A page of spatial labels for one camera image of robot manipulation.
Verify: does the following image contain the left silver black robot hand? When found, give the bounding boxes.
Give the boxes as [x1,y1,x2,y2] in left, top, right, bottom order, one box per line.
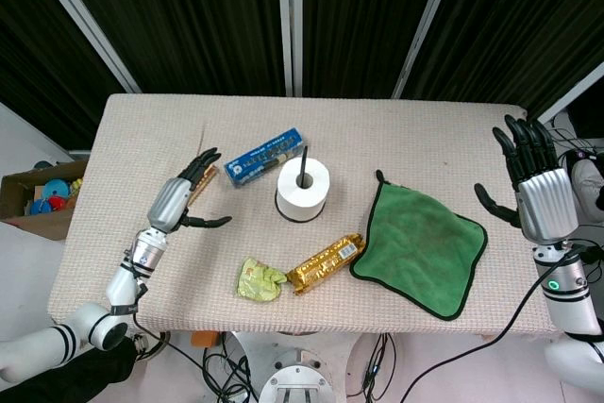
[147,147,233,235]

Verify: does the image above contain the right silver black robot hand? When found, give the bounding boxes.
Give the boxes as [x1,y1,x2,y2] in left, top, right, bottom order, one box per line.
[474,114,579,247]

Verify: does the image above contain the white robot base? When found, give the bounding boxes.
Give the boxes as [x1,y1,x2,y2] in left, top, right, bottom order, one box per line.
[230,330,364,403]

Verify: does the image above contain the white tissue roll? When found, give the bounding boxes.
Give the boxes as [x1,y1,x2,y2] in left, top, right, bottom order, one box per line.
[275,157,330,223]

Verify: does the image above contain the brown wafer snack pack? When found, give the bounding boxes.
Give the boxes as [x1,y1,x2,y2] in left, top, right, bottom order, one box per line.
[187,164,220,209]

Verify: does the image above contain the white sneaker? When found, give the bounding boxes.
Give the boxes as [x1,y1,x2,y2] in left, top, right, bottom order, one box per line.
[571,157,604,224]

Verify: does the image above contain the blue rectangular box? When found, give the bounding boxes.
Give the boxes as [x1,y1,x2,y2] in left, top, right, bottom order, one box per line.
[223,126,309,190]

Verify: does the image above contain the colourful toys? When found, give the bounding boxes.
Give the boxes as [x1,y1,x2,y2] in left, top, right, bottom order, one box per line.
[25,176,85,216]

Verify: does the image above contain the light green snack bag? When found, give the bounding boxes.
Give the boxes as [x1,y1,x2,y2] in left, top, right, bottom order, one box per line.
[236,257,288,305]

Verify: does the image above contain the cardboard box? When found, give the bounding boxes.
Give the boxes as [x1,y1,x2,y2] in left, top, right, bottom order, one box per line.
[0,160,90,242]

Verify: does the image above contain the beige table cover cloth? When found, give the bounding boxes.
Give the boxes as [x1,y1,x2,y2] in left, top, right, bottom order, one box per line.
[47,93,567,343]

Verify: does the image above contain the green microfiber cloth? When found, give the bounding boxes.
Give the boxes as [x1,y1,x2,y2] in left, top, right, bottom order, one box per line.
[349,169,489,322]

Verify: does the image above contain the gold foil snack package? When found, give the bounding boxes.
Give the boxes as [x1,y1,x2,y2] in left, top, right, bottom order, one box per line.
[285,232,367,297]

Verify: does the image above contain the black cable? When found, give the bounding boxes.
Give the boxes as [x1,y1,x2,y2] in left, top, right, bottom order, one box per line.
[400,251,577,403]

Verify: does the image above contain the black floor cables bundle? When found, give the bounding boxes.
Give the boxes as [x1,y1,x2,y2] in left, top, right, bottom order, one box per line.
[134,331,260,403]

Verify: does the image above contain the white partition frame post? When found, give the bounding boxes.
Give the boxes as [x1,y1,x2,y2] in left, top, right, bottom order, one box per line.
[276,0,304,96]
[392,0,463,98]
[22,0,142,93]

